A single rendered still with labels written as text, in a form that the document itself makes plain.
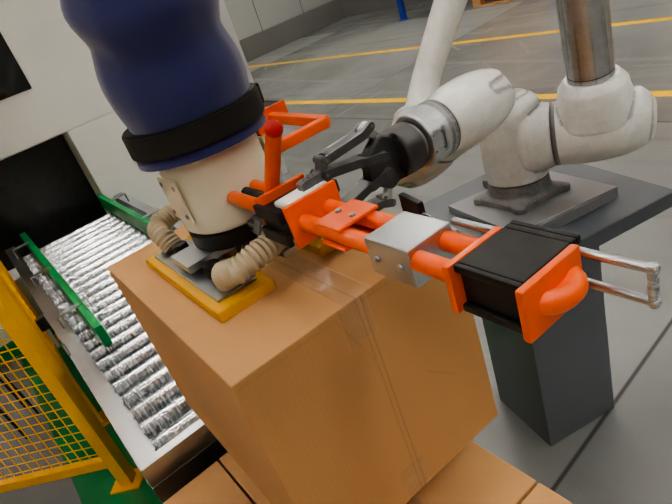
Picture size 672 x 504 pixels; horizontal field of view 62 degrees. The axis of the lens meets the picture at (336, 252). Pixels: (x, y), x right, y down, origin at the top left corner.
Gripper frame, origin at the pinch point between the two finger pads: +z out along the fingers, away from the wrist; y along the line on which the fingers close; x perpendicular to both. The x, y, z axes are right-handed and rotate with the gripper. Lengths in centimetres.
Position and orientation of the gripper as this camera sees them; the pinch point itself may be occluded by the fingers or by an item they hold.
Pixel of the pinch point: (305, 209)
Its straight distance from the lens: 75.2
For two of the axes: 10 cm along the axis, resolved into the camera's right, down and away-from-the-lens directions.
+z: -7.5, 5.1, -4.3
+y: 3.0, 8.3, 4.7
